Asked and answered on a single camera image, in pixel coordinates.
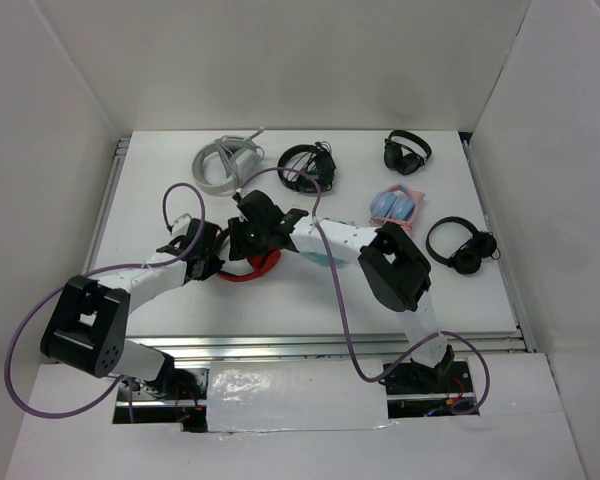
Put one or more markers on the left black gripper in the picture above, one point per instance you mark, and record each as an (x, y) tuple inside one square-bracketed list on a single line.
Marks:
[(214, 266)]

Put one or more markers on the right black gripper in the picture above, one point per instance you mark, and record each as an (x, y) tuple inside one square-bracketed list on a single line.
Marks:
[(241, 248)]

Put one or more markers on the red black headphones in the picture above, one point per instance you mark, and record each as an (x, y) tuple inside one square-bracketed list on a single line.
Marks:
[(260, 265)]

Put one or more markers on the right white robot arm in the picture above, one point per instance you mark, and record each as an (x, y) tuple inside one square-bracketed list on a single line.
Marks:
[(395, 269)]

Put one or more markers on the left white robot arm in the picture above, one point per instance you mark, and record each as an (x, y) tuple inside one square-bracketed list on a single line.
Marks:
[(87, 329)]

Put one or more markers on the teal white headphones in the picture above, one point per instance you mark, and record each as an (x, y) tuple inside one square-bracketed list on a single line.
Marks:
[(322, 259)]

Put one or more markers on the white grey headphones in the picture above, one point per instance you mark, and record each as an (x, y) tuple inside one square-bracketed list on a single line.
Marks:
[(239, 156)]

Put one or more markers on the pink blue cat-ear headphones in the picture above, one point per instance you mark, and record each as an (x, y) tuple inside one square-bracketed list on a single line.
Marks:
[(397, 205)]

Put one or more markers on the black folded headphones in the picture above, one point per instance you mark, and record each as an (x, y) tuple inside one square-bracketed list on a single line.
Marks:
[(405, 152)]

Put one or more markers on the black thin-band headphones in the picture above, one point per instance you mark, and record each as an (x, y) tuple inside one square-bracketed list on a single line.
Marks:
[(467, 258)]

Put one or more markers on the white foil-edged panel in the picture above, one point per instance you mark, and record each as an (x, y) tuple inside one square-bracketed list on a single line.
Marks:
[(299, 395)]

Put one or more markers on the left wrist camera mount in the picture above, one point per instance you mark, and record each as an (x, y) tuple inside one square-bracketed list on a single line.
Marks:
[(180, 225)]

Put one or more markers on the black wired headphones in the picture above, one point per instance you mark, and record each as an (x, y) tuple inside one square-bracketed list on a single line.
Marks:
[(305, 166)]

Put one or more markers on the aluminium rail frame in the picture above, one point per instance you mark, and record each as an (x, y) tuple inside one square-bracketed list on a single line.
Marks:
[(299, 308)]

